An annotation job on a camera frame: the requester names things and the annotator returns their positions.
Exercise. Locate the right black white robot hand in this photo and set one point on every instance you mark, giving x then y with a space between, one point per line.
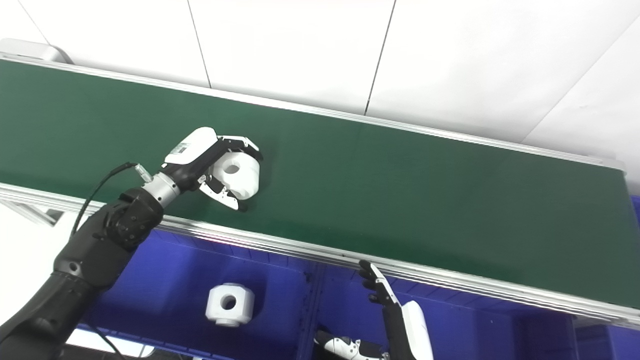
407 335

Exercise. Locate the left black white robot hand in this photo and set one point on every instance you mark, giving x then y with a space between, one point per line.
192 155

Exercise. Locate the white cylindrical plastic part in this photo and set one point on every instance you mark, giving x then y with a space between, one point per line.
240 307
245 175

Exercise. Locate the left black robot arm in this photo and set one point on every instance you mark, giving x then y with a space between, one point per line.
95 250

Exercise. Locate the blue plastic bin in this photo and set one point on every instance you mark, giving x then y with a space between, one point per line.
475 325
615 345
175 280

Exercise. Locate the green conveyor belt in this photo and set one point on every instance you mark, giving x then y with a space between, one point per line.
400 200

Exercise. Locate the grey metal conveyor leg bracket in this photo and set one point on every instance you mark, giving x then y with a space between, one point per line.
35 214

